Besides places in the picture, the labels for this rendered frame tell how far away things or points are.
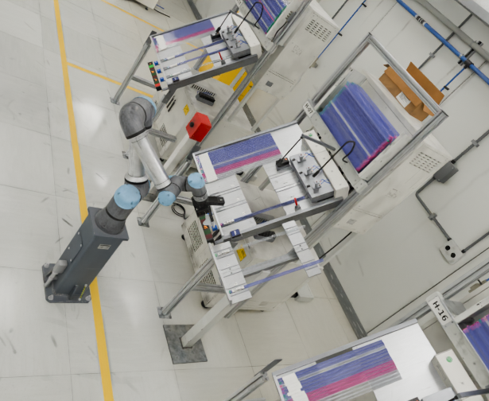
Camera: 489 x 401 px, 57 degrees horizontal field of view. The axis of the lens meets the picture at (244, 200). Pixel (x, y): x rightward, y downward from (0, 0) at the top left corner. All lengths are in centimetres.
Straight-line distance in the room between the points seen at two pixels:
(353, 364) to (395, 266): 200
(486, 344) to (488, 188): 191
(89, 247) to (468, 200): 279
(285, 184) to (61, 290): 137
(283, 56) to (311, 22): 31
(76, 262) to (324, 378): 132
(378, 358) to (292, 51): 237
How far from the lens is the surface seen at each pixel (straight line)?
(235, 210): 259
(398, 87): 301
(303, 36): 365
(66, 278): 257
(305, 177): 262
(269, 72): 369
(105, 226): 231
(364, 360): 219
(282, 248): 300
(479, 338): 213
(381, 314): 412
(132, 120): 204
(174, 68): 364
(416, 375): 222
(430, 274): 391
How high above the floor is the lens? 213
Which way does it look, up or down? 29 degrees down
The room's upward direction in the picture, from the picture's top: 42 degrees clockwise
